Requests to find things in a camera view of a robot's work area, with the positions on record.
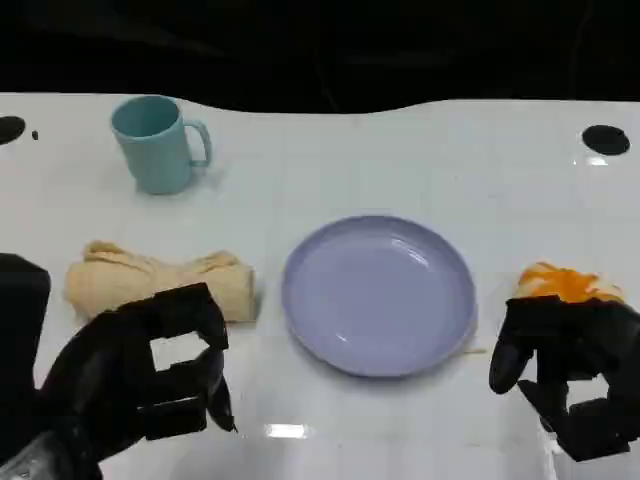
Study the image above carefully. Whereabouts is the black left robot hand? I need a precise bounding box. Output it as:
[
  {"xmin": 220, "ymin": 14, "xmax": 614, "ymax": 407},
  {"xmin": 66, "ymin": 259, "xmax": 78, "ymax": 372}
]
[{"xmin": 35, "ymin": 282, "xmax": 239, "ymax": 480}]

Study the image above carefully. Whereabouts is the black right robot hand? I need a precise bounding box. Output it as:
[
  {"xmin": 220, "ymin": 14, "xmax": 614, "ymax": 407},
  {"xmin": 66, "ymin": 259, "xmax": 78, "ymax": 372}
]
[{"xmin": 488, "ymin": 293, "xmax": 640, "ymax": 463}]

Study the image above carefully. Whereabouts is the beige towel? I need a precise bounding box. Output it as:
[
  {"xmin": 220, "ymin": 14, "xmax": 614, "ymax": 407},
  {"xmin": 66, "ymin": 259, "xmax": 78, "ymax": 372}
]
[{"xmin": 64, "ymin": 240, "xmax": 257, "ymax": 324}]

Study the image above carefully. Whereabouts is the orange and white bread roll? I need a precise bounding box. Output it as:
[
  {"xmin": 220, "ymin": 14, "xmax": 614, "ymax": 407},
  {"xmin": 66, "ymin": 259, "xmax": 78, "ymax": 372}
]
[{"xmin": 514, "ymin": 259, "xmax": 626, "ymax": 306}]

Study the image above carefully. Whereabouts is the black table grommet hole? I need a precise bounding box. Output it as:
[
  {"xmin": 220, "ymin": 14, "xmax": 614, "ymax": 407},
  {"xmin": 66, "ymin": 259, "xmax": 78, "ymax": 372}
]
[
  {"xmin": 0, "ymin": 115, "xmax": 27, "ymax": 147},
  {"xmin": 581, "ymin": 124, "xmax": 632, "ymax": 156}
]

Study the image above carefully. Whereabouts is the lilac plate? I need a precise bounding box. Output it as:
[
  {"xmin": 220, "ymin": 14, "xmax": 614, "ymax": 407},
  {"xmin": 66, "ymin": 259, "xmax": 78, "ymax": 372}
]
[{"xmin": 280, "ymin": 214, "xmax": 479, "ymax": 379}]

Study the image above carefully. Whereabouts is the pale green mug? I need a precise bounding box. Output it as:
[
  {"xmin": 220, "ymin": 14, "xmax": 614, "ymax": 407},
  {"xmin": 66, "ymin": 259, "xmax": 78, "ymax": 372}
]
[{"xmin": 110, "ymin": 95, "xmax": 214, "ymax": 196}]

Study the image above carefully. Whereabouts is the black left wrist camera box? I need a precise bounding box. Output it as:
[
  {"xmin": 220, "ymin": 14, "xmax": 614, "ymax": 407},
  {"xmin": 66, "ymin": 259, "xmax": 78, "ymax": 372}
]
[{"xmin": 0, "ymin": 252, "xmax": 53, "ymax": 399}]

